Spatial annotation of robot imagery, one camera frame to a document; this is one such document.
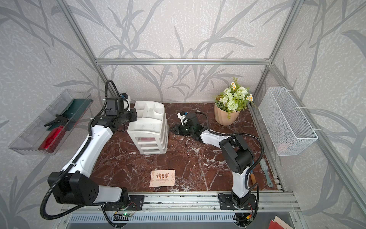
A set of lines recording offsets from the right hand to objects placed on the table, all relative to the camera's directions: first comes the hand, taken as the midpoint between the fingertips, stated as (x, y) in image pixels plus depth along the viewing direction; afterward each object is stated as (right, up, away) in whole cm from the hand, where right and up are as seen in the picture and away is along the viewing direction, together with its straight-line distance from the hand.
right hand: (170, 129), depth 88 cm
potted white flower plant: (+36, +15, -3) cm, 39 cm away
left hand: (-18, +11, -7) cm, 22 cm away
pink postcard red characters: (-3, -28, -5) cm, 29 cm away
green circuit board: (-19, -41, -17) cm, 48 cm away
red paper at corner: (+53, -44, -21) cm, 72 cm away
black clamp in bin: (-48, +7, -22) cm, 53 cm away
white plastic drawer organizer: (-8, 0, -13) cm, 15 cm away
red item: (-17, -6, 0) cm, 18 cm away
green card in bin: (-47, +10, -15) cm, 50 cm away
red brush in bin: (-44, -1, -29) cm, 53 cm away
